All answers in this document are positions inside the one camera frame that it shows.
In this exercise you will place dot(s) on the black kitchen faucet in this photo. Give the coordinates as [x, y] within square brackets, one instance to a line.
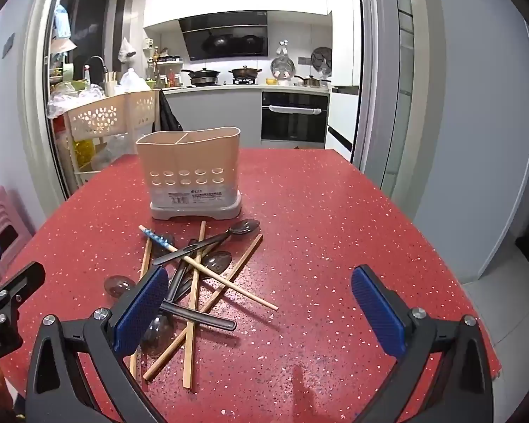
[100, 64]

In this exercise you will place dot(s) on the white spray bottle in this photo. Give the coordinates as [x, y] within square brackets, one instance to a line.
[86, 74]

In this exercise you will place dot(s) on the crumpled clear plastic bag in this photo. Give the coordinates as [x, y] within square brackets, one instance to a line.
[114, 152]

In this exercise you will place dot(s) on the yellow cooking oil bottle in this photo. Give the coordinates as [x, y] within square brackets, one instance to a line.
[83, 152]

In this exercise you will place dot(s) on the beige perforated storage cart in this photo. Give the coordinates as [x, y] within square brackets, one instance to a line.
[136, 105]

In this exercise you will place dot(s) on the light blue hanging packet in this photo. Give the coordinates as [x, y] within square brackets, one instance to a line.
[64, 22]

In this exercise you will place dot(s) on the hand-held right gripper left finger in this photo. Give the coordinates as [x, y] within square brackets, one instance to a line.
[141, 304]

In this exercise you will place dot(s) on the black range hood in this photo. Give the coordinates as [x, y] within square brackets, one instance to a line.
[222, 42]

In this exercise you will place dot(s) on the wooden chopstick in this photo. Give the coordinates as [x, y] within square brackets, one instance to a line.
[169, 241]
[146, 260]
[247, 253]
[189, 352]

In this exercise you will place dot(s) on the round dark divided tray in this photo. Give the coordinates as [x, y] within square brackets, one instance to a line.
[322, 58]

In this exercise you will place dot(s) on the white refrigerator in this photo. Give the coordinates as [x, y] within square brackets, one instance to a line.
[344, 44]

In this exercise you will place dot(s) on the green colander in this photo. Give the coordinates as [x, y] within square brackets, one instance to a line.
[72, 86]

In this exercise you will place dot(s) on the grey wall switch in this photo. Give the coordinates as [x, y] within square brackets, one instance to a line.
[9, 46]

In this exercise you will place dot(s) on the black wok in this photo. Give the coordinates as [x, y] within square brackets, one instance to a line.
[201, 74]

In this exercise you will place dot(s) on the pink plastic stool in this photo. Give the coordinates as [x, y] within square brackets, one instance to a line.
[0, 216]

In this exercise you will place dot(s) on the round metal steamer rack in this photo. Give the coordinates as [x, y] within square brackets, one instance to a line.
[282, 68]

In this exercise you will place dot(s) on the black folded umbrella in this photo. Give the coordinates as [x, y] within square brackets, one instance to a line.
[167, 116]

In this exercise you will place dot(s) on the small steel pot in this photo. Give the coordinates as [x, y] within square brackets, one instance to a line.
[311, 81]

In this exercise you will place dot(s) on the pile of clear plastic bags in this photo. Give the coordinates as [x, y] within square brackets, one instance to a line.
[70, 99]

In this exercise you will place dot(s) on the hanging white plastic bag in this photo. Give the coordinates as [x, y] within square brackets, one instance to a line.
[125, 50]

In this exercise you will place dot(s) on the condiment rack with bottles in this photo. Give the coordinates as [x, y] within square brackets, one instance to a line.
[163, 75]

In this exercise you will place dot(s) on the blue patterned chopstick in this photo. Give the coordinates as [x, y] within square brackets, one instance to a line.
[158, 238]

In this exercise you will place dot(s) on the lidded brown wok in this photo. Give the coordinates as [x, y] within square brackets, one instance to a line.
[245, 72]

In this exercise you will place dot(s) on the grey sliding door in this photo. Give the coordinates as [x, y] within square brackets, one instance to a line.
[379, 97]

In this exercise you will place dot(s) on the gas stove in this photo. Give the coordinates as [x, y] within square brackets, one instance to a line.
[222, 83]

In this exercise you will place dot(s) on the beige plastic utensil holder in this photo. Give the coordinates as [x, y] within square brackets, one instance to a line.
[185, 154]

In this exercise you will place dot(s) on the black built-in oven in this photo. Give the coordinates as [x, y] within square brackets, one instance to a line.
[291, 125]

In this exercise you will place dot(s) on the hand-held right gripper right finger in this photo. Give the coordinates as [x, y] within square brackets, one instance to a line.
[377, 308]

